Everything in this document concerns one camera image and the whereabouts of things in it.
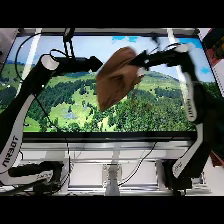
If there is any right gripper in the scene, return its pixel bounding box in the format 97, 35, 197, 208
128, 49, 150, 68

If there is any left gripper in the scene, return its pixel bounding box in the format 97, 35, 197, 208
79, 55, 105, 73

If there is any brown long-sleeved shirt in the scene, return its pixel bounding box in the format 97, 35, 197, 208
95, 46, 146, 113

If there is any silver frame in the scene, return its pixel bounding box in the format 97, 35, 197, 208
0, 139, 224, 197

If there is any black cable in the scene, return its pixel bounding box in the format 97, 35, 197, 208
32, 92, 72, 189
117, 140, 158, 187

